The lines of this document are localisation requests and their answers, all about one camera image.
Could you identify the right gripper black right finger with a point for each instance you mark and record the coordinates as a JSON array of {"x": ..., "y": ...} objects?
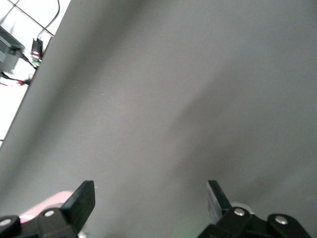
[{"x": 218, "y": 205}]

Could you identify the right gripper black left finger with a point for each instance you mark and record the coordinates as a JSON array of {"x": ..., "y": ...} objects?
[{"x": 79, "y": 205}]

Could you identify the pink cup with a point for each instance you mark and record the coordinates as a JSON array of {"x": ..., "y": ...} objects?
[{"x": 47, "y": 202}]

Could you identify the small green circuit board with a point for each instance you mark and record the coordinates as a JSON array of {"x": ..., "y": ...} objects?
[{"x": 36, "y": 62}]

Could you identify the black device red light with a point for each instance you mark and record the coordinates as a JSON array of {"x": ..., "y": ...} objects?
[{"x": 37, "y": 48}]

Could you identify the grey electronics box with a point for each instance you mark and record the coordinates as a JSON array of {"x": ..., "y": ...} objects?
[{"x": 7, "y": 49}]

